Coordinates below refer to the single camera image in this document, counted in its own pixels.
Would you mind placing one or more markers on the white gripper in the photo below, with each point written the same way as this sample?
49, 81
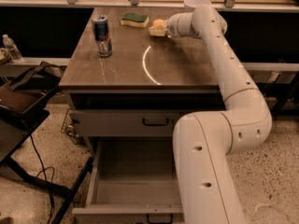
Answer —
174, 25

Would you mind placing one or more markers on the orange fruit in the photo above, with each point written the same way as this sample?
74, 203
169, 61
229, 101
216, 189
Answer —
157, 22

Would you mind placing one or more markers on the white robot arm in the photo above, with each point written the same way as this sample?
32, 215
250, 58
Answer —
201, 140

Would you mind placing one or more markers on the green yellow sponge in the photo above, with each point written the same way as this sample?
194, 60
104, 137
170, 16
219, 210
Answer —
134, 20

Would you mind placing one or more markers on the white bowl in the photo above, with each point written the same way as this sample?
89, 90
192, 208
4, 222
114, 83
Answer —
191, 5

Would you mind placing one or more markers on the blue silver drink can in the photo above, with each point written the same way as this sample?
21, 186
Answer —
101, 35

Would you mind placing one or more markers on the grey drawer cabinet table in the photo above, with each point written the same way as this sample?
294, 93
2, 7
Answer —
142, 73

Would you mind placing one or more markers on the closed grey upper drawer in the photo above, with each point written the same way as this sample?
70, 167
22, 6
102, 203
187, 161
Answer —
121, 123

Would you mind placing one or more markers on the clear plastic water bottle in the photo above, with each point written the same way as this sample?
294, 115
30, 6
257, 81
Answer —
12, 49

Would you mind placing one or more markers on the open grey bottom drawer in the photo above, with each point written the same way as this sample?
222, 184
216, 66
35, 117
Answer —
132, 182

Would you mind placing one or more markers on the wire basket on floor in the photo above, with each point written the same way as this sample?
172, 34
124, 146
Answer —
69, 130

